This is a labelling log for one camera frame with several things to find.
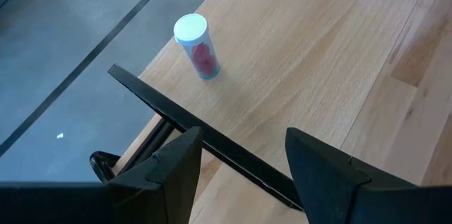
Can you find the black clamp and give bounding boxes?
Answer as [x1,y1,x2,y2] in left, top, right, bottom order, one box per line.
[89,151,123,184]

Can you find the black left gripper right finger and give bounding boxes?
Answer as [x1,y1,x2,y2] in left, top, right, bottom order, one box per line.
[285,127,416,224]

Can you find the blue medicine bottle red pills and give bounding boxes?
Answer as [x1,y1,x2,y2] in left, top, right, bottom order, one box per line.
[172,13,222,81]

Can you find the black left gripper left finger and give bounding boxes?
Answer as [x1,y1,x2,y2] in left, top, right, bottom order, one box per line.
[107,126,203,224]

